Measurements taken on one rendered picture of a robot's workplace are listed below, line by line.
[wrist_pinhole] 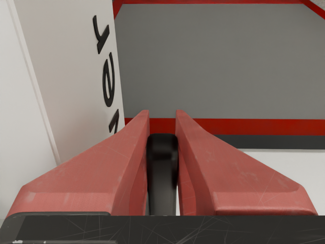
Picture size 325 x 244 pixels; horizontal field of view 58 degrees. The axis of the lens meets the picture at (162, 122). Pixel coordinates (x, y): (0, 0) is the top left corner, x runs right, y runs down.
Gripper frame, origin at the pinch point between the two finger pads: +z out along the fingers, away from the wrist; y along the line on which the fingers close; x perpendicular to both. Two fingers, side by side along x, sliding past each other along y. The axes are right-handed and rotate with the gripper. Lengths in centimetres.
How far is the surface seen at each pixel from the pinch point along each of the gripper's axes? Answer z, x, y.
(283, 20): 61, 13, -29
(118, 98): 6.4, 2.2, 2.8
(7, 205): 6.2, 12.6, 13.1
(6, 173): 6.1, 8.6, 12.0
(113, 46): 6.5, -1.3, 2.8
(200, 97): 26.1, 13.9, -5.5
